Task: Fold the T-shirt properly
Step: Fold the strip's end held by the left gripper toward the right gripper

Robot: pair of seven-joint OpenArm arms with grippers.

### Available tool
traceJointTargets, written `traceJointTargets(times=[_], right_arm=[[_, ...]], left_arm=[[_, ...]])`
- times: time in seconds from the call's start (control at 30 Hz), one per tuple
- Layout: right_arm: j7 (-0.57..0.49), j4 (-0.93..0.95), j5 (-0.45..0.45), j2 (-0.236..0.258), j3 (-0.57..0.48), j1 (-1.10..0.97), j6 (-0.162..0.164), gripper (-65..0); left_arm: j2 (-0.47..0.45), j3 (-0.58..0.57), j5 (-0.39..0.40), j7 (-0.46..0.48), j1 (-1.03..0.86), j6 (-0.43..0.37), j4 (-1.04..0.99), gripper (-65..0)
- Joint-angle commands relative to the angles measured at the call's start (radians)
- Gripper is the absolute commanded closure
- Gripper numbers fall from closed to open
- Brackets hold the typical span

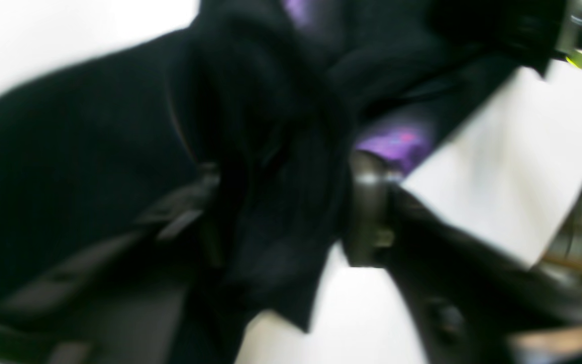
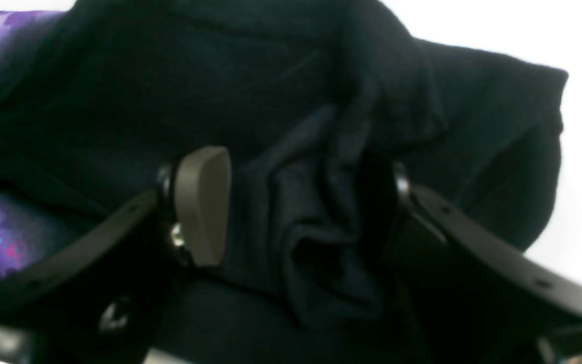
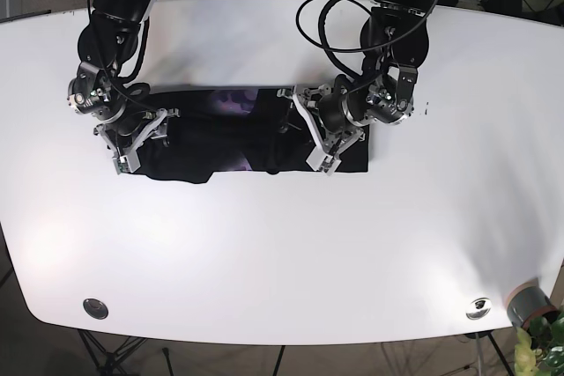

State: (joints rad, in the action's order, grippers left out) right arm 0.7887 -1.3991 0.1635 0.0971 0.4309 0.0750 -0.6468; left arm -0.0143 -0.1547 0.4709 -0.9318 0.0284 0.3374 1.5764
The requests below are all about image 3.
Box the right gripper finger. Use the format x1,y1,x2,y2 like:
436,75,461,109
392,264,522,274
141,107,181,147
93,128,160,176

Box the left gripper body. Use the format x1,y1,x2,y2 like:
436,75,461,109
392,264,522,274
319,66,417,140

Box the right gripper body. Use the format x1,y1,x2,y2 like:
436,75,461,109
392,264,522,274
67,63,158,148

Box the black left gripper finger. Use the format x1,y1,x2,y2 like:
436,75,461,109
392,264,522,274
305,125,367,174
277,84,340,148

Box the black T-shirt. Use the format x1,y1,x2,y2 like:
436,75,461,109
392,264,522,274
132,85,373,185

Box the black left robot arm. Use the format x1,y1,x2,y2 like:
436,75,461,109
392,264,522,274
277,0,439,174

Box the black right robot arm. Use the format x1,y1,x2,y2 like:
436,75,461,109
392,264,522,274
67,0,180,173

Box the left silver table grommet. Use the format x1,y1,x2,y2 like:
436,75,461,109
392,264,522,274
83,299,108,320

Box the silver table grommet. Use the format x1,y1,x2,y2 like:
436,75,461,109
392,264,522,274
465,298,492,321
83,299,108,320

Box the right silver table grommet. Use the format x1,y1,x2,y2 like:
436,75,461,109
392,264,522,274
465,298,492,321

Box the grey plant pot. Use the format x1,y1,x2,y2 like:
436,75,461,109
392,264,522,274
505,279,560,329

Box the green potted plant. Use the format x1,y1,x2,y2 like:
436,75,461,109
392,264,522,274
514,311,563,376

